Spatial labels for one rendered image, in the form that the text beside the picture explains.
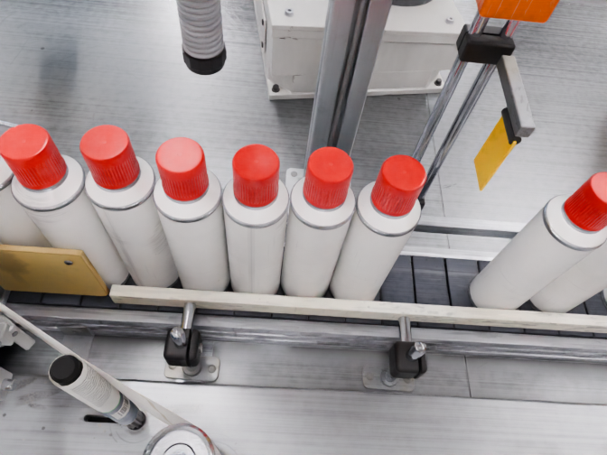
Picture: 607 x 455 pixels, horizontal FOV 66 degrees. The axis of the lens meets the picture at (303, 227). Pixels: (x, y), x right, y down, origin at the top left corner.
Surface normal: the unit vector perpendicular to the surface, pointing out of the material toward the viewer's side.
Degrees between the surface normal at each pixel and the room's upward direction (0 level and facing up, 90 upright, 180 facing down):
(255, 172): 2
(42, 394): 0
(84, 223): 90
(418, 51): 90
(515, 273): 90
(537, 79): 0
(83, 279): 90
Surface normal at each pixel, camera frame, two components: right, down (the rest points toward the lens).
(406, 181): 0.09, -0.54
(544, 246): -0.84, 0.42
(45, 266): -0.03, 0.86
